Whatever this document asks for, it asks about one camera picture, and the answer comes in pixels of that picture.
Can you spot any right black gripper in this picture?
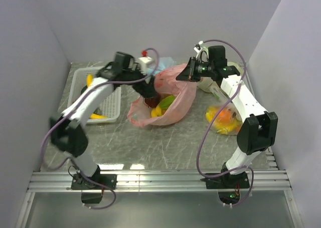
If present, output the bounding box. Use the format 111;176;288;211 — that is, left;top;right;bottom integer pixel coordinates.
176;57;215;82

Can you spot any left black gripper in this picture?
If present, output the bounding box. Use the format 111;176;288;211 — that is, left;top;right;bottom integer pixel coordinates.
122;63;157;98

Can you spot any red apple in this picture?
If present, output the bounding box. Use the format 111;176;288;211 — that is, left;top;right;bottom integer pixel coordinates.
144;95;161;108

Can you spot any pink plastic bag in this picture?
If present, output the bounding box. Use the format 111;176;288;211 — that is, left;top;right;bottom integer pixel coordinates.
127;64;197;127

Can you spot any green starfruit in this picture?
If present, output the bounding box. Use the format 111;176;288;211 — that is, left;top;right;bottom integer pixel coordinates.
159;95;176;110

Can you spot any yellow banana bunch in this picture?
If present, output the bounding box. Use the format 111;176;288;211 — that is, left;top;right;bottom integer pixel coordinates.
150;105;166;118

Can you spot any green avocado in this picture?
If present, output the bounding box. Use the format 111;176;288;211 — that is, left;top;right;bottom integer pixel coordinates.
80;86;87;94

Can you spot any single yellow banana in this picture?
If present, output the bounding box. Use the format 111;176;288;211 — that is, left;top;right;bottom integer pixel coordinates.
86;74;93;87

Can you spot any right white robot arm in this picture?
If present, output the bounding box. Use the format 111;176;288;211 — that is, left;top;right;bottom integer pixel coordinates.
176;43;278;188

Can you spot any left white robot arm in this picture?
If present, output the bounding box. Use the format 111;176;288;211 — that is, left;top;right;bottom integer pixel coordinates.
49;51;159;189

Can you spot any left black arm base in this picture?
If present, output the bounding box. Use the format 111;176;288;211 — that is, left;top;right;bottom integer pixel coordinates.
70;173;117;209

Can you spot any green tied plastic bag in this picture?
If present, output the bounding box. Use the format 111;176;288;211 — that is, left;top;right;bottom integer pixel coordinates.
198;61;248;102

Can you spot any blue tied plastic bag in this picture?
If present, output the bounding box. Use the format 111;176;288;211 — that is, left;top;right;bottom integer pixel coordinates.
147;57;177;75

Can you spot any clear bag of fruits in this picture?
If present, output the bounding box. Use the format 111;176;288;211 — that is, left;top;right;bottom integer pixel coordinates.
211;104;242;135

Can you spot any white plastic basket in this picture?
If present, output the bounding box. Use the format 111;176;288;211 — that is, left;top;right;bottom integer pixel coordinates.
67;66;121;125

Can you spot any small yellow mango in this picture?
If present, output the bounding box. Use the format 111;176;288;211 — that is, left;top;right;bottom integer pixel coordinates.
90;113;107;119

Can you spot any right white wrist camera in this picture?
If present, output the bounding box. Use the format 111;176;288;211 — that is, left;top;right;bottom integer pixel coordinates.
194;41;208;61

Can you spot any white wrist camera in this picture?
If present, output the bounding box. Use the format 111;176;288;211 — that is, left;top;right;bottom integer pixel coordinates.
194;41;208;61
136;56;155;74

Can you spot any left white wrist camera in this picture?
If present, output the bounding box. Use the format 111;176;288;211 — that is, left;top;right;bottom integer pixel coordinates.
136;56;155;74

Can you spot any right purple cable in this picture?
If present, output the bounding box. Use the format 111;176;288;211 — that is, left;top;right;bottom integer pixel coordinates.
196;39;254;207

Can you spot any purple cable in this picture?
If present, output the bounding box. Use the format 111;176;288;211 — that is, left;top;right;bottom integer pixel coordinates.
40;47;161;210
196;39;254;207

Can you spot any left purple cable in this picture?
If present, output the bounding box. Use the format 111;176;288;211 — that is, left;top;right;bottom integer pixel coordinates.
40;47;161;210

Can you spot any aluminium mounting rail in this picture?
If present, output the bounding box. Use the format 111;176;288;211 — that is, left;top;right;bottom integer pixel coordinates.
27;170;292;192

